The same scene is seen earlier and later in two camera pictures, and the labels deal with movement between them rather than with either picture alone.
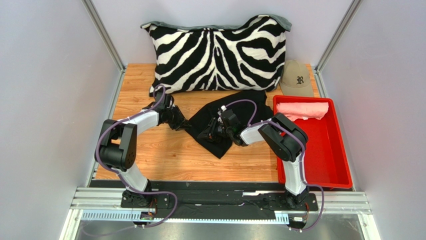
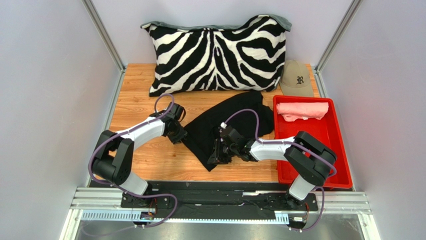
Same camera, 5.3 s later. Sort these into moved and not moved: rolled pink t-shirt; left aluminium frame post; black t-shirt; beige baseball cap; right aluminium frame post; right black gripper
Moved: black t-shirt; right black gripper
Not moved: right aluminium frame post; rolled pink t-shirt; left aluminium frame post; beige baseball cap
